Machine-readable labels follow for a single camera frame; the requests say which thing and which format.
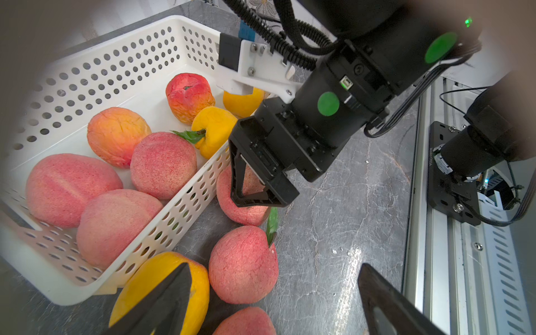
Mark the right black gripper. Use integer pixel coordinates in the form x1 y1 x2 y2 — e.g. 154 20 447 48
229 94 389 207

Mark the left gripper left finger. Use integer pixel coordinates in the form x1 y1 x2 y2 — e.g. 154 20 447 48
103 263 192 334

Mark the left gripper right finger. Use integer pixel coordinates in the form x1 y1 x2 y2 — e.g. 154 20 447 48
358 263 443 334

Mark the pink peach second row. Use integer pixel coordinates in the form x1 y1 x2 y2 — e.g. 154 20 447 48
131 132 198 200

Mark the orange red peach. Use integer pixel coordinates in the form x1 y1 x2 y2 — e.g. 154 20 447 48
166 73 216 125

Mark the pink peach top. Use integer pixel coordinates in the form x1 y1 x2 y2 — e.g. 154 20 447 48
26 154 124 228

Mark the orange pink peach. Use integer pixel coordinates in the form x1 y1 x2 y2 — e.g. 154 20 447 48
87 107 152 169

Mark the white perforated plastic basket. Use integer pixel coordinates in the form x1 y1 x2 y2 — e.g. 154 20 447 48
1 15 230 306

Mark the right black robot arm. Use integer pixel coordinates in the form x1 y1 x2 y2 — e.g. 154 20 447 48
228 1 535 227

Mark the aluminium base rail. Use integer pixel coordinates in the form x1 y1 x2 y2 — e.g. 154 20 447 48
403 78 535 334

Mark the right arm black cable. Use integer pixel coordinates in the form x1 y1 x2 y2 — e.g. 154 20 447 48
438 85 491 116

